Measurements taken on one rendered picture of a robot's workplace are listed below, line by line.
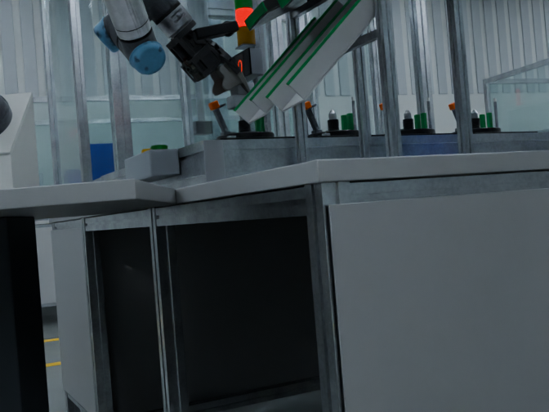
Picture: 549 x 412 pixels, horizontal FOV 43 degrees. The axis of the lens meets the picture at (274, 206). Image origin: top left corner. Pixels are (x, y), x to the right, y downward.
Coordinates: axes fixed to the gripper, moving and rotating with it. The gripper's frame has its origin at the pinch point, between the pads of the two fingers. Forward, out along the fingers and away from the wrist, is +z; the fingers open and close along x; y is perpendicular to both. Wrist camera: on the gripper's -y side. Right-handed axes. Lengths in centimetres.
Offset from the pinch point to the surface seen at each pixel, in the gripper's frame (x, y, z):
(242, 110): 20.3, 13.7, -0.2
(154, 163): 2.0, 29.9, -2.8
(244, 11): -16.6, -23.9, -11.6
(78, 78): -81, 3, -28
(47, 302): -491, 37, 91
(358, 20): 50, -1, -2
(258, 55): -12.9, -16.5, -1.2
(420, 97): -62, -87, 63
